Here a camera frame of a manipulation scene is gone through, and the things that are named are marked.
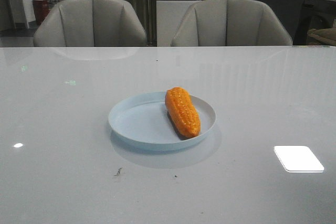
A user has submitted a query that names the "orange plastic corn cob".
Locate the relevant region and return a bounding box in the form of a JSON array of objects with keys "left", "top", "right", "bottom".
[{"left": 165, "top": 87, "right": 201, "bottom": 138}]

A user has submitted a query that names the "light blue round plate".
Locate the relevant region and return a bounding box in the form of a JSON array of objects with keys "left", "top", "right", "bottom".
[{"left": 108, "top": 91, "right": 216, "bottom": 152}]

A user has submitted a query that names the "beige right armchair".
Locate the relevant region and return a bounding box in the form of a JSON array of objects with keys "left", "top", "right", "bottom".
[{"left": 171, "top": 0, "right": 292, "bottom": 47}]

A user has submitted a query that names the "beige armchair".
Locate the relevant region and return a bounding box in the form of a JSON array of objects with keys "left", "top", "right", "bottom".
[
  {"left": 171, "top": 0, "right": 292, "bottom": 47},
  {"left": 33, "top": 0, "right": 147, "bottom": 47}
]

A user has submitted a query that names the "beige left armchair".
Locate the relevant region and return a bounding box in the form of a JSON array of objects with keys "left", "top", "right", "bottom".
[{"left": 33, "top": 0, "right": 147, "bottom": 47}]

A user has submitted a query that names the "red trash bin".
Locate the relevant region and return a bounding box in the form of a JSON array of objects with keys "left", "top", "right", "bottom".
[{"left": 33, "top": 0, "right": 49, "bottom": 25}]

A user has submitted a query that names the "tan cushion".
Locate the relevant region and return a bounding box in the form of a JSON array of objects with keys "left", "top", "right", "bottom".
[{"left": 307, "top": 28, "right": 335, "bottom": 46}]

